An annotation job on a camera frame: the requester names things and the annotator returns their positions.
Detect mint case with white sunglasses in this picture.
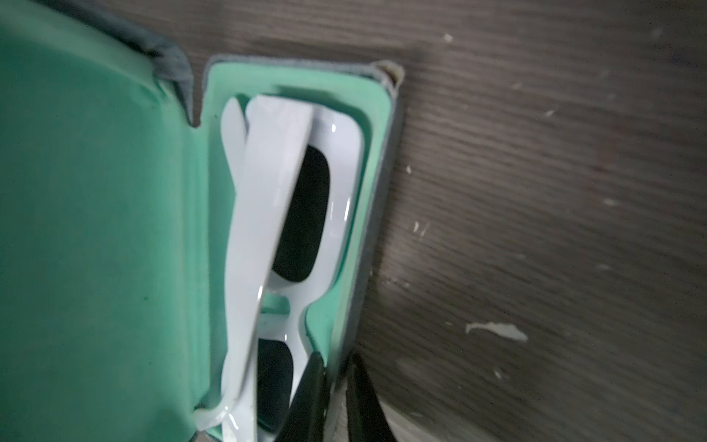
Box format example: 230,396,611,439
1,1,405,441

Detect white sunglasses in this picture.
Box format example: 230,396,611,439
193,95,365,441

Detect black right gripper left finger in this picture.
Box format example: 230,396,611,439
275,352,328,442

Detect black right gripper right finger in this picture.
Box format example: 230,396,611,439
346,353,397,442

